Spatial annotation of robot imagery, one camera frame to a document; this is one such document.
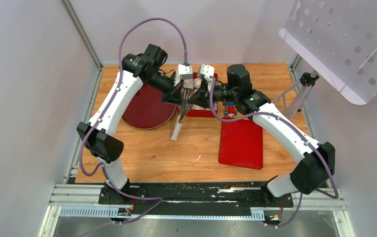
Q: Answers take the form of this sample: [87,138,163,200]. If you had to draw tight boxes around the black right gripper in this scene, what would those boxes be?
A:
[187,79,237,110]

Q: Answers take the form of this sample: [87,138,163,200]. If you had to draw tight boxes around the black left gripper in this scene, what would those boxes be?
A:
[146,71,186,107]

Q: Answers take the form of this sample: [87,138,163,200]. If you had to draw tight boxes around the wooden metal food tongs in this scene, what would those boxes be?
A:
[171,88,194,141]

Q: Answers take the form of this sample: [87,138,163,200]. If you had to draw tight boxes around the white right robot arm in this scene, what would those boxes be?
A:
[188,64,339,206]

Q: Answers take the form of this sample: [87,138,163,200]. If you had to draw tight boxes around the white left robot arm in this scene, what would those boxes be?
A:
[76,44,192,204]

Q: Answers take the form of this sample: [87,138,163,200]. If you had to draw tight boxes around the red rectangular chocolate box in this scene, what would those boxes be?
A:
[177,72,218,118]

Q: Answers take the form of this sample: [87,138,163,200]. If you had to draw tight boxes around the blue red toy car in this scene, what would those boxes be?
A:
[223,101,237,118]

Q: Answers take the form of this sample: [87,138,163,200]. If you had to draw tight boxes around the round dark red tray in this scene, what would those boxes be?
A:
[122,84,177,130]

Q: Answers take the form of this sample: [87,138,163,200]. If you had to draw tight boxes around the red box lid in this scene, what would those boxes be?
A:
[218,119,264,170]

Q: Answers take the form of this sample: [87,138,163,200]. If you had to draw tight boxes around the grey tripod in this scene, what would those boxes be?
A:
[271,70,319,120]

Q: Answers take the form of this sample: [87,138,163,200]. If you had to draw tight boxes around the perforated white light panel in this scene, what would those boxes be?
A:
[279,0,377,105]

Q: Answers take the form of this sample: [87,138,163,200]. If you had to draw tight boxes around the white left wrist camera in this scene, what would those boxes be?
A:
[174,64,194,89]

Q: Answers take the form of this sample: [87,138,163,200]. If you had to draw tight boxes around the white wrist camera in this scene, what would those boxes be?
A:
[174,64,194,89]
[197,64,215,82]

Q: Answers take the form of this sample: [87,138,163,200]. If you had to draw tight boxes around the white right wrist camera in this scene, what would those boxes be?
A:
[197,64,215,82]

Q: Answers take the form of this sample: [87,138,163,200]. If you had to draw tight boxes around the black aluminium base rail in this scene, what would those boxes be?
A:
[49,182,346,221]

